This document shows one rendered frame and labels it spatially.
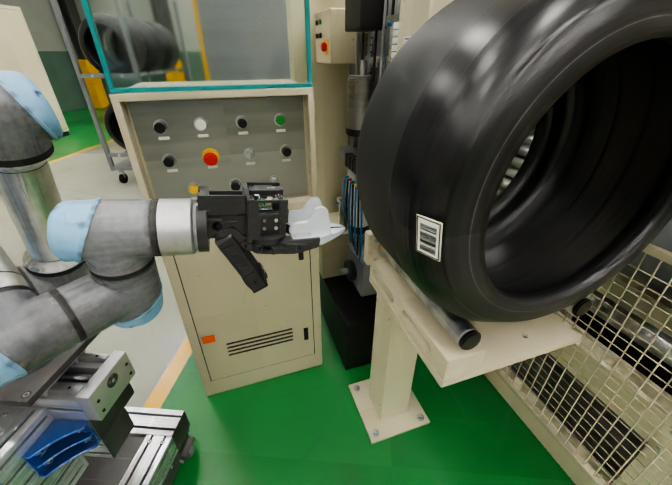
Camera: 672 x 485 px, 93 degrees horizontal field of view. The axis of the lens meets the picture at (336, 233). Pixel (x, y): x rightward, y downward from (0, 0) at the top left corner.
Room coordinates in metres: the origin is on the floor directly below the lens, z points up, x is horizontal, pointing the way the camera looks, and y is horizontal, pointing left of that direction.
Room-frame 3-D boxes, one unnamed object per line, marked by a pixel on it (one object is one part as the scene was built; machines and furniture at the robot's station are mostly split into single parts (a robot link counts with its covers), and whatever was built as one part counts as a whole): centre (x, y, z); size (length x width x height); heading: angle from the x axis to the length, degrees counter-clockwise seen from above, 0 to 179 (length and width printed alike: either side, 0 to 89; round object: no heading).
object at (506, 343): (0.62, -0.33, 0.80); 0.37 x 0.36 x 0.02; 108
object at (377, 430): (0.86, -0.23, 0.01); 0.27 x 0.27 x 0.02; 18
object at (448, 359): (0.58, -0.19, 0.84); 0.36 x 0.09 x 0.06; 18
